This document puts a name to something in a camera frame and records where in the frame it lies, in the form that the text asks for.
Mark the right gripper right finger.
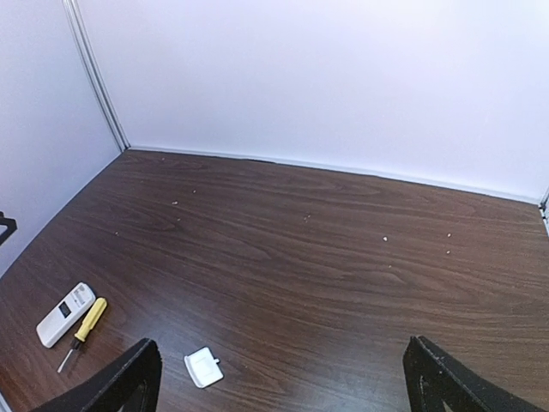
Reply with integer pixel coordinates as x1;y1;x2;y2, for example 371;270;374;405
402;336;539;411

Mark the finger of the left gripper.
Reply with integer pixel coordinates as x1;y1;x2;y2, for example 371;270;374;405
0;211;16;245

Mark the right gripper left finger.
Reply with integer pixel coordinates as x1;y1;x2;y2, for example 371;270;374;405
36;338;162;411

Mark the white remote control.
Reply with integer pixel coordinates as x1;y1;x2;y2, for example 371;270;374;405
36;282;96;348

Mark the left aluminium frame post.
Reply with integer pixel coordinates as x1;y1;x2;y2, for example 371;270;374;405
62;0;130;153

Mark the right aluminium frame post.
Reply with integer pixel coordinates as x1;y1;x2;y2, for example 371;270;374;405
539;189;549;234

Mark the aluminium frame post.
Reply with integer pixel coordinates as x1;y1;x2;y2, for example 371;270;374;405
539;189;549;234
62;0;130;153

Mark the yellow handled screwdriver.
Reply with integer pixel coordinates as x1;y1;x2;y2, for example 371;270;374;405
57;297;108;373

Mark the white battery cover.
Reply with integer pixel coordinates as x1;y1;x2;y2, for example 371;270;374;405
184;347;224;389

